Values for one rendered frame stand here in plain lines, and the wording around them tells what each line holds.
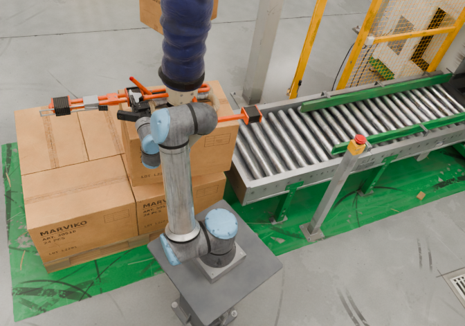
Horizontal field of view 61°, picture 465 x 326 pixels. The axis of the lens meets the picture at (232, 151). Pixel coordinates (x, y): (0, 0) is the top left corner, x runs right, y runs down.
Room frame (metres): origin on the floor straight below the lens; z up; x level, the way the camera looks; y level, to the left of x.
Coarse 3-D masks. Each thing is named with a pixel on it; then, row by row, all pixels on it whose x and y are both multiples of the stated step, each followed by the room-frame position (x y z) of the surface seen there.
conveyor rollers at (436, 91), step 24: (384, 96) 2.83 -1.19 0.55; (408, 96) 2.93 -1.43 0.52; (432, 96) 2.97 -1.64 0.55; (240, 120) 2.19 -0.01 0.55; (264, 120) 2.24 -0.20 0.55; (288, 120) 2.29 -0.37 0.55; (312, 120) 2.35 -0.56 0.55; (360, 120) 2.49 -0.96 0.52; (384, 120) 2.52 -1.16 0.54; (408, 120) 2.57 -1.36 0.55; (240, 144) 1.95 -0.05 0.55; (264, 144) 2.00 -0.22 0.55; (288, 144) 2.05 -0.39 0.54; (312, 144) 2.10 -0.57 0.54; (384, 144) 2.24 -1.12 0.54; (264, 168) 1.78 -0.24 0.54
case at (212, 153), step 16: (224, 96) 1.82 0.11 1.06; (224, 112) 1.68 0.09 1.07; (128, 128) 1.41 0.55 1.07; (224, 128) 1.57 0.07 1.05; (128, 144) 1.38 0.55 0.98; (208, 144) 1.53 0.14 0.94; (224, 144) 1.57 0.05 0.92; (128, 160) 1.43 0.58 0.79; (192, 160) 1.49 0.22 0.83; (208, 160) 1.53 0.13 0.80; (224, 160) 1.58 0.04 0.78; (144, 176) 1.36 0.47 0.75; (160, 176) 1.40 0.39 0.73
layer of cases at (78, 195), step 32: (32, 128) 1.74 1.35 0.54; (64, 128) 1.79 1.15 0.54; (96, 128) 1.85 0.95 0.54; (32, 160) 1.48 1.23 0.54; (64, 160) 1.53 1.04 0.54; (96, 160) 1.58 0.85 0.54; (32, 192) 1.25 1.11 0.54; (64, 192) 1.29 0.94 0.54; (96, 192) 1.33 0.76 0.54; (128, 192) 1.38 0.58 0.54; (160, 192) 1.42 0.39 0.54; (192, 192) 1.51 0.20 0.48; (32, 224) 1.05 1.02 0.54; (64, 224) 1.11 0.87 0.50; (96, 224) 1.20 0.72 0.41; (128, 224) 1.29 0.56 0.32; (160, 224) 1.40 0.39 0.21; (64, 256) 1.08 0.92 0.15
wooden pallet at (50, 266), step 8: (152, 232) 1.37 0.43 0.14; (160, 232) 1.45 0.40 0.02; (128, 240) 1.28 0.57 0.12; (136, 240) 1.31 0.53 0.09; (144, 240) 1.34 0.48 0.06; (152, 240) 1.37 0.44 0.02; (96, 248) 1.18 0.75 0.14; (104, 248) 1.24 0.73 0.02; (112, 248) 1.25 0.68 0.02; (120, 248) 1.26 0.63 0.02; (128, 248) 1.28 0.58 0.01; (72, 256) 1.10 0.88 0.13; (80, 256) 1.16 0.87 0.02; (88, 256) 1.17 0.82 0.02; (96, 256) 1.18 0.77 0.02; (104, 256) 1.20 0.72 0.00; (48, 264) 1.02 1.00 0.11; (56, 264) 1.04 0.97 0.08; (64, 264) 1.07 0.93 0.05; (72, 264) 1.09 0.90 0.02; (48, 272) 1.01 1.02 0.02
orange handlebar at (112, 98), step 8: (208, 88) 1.69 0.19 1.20; (104, 96) 1.46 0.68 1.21; (112, 96) 1.47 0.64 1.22; (120, 96) 1.49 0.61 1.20; (152, 96) 1.54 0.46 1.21; (160, 96) 1.55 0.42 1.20; (168, 96) 1.57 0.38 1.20; (80, 104) 1.37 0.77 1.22; (104, 104) 1.42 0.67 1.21; (112, 104) 1.44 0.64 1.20; (224, 120) 1.47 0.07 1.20
